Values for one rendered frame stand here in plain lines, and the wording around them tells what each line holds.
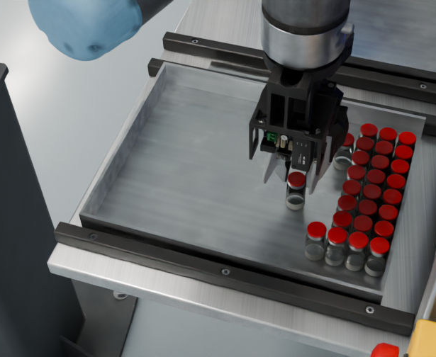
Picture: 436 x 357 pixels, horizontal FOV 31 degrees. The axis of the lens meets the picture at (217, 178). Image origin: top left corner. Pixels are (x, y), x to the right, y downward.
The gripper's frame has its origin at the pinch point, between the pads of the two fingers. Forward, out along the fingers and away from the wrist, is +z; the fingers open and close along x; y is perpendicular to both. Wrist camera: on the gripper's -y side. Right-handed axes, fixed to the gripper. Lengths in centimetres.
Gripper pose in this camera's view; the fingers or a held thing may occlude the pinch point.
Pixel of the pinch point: (298, 170)
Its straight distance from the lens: 87.5
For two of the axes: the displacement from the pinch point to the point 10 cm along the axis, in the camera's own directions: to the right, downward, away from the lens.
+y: -3.3, 7.4, -5.9
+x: 9.4, 2.3, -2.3
